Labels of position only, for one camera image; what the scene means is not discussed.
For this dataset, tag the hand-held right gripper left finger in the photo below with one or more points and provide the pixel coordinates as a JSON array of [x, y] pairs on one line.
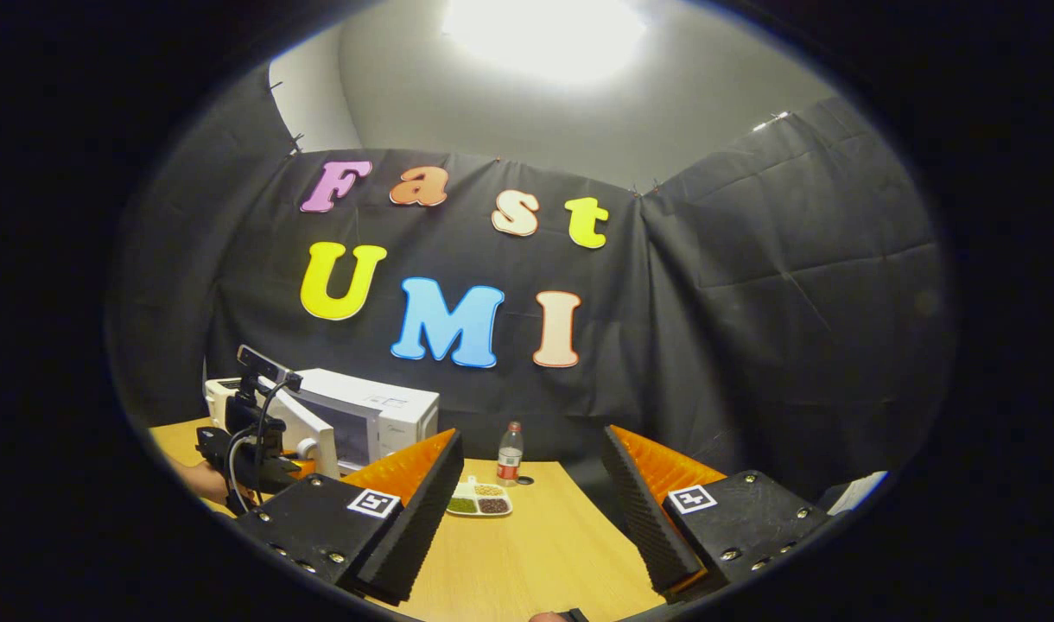
[[423, 510]]

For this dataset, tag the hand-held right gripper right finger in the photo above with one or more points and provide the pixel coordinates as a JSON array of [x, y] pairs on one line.
[[644, 510]]

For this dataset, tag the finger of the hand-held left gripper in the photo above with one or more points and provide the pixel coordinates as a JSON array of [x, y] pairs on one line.
[[301, 468]]

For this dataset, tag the white microwave oven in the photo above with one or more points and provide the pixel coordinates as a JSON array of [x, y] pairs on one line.
[[380, 415]]

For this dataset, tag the white toaster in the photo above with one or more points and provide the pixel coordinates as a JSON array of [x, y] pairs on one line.
[[220, 397]]

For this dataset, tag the white divided dish of beans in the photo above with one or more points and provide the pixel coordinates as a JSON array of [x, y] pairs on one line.
[[479, 503]]

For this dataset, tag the plastic bottle with red label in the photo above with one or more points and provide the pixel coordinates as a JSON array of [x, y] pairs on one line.
[[510, 458]]

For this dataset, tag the small ceiling light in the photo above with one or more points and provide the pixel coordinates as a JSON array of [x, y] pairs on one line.
[[771, 119]]

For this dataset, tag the large ceiling light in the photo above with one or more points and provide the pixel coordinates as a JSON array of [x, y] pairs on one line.
[[544, 34]]

